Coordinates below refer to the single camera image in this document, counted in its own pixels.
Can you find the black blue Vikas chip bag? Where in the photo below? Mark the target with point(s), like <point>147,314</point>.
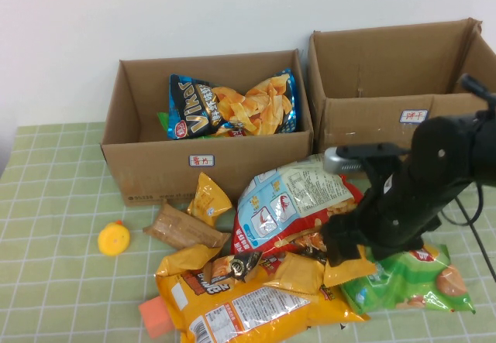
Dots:
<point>201,107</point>

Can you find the green checked tablecloth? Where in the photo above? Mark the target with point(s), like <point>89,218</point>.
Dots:
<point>58,184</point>

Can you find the small green Lay's chip bag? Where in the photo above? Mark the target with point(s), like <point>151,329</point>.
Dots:
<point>162,120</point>

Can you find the white blue-edged label sticker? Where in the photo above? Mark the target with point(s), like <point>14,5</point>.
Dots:
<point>414,115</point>
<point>202,160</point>

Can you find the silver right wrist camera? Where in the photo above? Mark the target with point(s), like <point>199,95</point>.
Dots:
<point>341,163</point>

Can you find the large yellow snack bag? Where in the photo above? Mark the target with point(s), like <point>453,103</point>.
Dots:
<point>252,312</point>

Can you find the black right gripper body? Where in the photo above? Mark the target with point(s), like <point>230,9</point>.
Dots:
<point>403,211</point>

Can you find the small black orange snack packet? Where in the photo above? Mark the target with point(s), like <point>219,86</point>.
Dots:
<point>232,267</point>
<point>310,244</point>

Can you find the orange foam block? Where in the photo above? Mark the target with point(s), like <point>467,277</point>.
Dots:
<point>155,316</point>

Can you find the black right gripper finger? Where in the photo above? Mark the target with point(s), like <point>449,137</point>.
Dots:
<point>337,228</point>
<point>345,256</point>

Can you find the small yellow snack packet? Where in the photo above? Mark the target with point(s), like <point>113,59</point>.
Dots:
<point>298,275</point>
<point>205,199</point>
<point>348,274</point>
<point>186,258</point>

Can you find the red blue shrimp cracker bag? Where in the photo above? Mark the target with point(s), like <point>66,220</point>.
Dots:
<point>279,203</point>

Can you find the large green Lay's chip bag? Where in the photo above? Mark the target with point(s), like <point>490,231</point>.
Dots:
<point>418,281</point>

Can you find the brown biscuit packet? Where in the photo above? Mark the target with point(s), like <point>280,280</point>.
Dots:
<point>182,228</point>

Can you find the cardboard box with 95338 print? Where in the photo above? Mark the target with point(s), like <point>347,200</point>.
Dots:
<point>155,172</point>

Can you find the yellow duck toy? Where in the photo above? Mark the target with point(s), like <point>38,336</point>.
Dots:
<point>113,239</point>

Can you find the taped cardboard box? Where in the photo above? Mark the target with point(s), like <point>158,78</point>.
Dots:
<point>368,126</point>

